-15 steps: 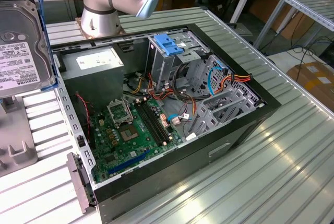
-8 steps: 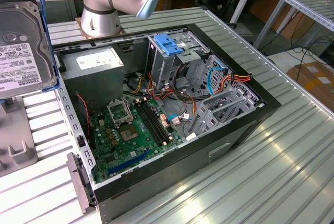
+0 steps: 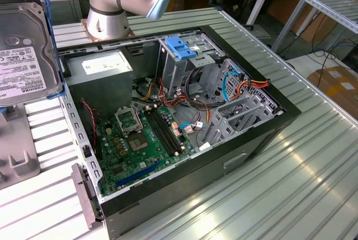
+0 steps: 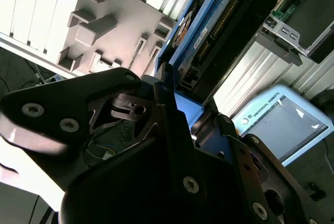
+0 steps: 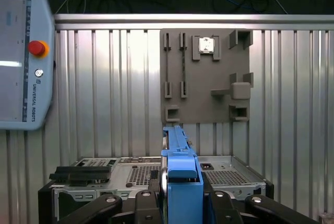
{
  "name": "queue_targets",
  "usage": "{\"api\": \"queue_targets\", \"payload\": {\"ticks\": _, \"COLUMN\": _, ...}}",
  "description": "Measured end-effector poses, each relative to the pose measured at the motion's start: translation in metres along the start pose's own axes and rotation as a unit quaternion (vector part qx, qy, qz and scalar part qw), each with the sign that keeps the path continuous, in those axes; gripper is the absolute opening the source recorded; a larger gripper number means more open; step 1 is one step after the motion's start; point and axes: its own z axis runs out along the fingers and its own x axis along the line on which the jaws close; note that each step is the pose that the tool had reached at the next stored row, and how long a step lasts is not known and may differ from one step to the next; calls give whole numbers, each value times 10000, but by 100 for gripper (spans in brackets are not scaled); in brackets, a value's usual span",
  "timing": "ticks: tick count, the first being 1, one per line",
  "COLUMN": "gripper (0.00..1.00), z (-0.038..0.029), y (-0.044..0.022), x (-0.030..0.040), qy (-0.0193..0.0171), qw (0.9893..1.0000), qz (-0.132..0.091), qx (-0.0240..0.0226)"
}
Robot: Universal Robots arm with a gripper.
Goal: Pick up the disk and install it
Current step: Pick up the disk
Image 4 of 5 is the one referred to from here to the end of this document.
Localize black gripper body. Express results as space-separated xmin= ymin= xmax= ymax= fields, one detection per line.
xmin=58 ymin=136 xmax=251 ymax=224

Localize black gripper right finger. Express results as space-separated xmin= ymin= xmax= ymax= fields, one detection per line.
xmin=210 ymin=103 xmax=324 ymax=224

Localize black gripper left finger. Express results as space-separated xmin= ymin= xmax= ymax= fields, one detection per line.
xmin=0 ymin=62 xmax=208 ymax=196

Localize hard disk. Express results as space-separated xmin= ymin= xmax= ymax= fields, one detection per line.
xmin=154 ymin=0 xmax=305 ymax=157

